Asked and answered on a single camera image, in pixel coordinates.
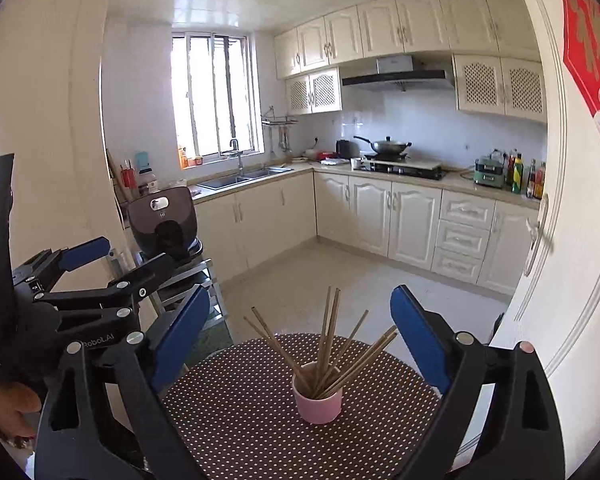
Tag white door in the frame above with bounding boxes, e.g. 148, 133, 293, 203
487, 0, 600, 411

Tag narrow lattice-door cabinet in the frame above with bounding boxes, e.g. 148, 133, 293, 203
285, 66, 343, 116

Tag pink cup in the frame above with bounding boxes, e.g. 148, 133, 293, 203
291, 360, 343, 425

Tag bunch of wooden chopsticks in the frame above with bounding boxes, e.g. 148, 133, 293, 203
243, 287, 398, 401

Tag steel kitchen sink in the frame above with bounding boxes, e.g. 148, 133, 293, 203
196, 167, 293, 191

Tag person's left hand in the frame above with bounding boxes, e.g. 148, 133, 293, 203
0, 382, 44, 441

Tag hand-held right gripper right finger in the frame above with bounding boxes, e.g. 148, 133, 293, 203
390, 284, 567, 480

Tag orange bottles on windowsill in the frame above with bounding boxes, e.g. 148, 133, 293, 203
177, 145, 203, 168

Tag green floor mat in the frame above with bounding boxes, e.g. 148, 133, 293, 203
187, 317, 233, 361

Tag red paper door decoration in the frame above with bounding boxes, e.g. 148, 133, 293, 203
560, 0, 600, 181

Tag gas stove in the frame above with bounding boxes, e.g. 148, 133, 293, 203
352, 157, 448, 181

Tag white lower kitchen cabinets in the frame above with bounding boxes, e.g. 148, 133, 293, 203
192, 170, 541, 296

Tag row of condiment bottles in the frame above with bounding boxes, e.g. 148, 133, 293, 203
504, 149, 547, 200

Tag wall utensil rack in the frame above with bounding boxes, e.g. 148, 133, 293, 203
261, 106, 298, 153

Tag metal storage rack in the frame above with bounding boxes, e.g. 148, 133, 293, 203
135, 255, 228, 331

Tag range hood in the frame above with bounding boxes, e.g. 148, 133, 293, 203
341, 55, 456, 92

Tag silver door handle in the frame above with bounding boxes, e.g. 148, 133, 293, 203
524, 192, 555, 277

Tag steel sink faucet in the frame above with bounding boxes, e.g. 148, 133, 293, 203
228, 138, 246, 171

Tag brown polka-dot tablecloth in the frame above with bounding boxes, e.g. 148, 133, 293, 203
160, 332, 441, 480

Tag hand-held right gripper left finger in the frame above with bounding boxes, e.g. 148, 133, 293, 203
34, 284, 212, 480

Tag steel wok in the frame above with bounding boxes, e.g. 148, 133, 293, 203
353, 135, 413, 157

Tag kitchen window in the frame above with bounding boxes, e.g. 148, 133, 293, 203
171, 31, 265, 163

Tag dark brown kitchen appliance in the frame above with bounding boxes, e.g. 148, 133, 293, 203
126, 186, 203, 263

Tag white upper wall cabinets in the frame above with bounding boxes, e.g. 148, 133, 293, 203
274, 0, 543, 80

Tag green electric cooker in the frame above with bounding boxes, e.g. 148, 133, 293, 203
473, 149, 506, 186

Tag wide lattice-door cabinet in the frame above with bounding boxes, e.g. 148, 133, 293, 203
452, 54, 548, 123

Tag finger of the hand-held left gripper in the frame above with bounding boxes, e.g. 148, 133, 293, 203
11, 236, 112, 305
34, 253, 177, 312

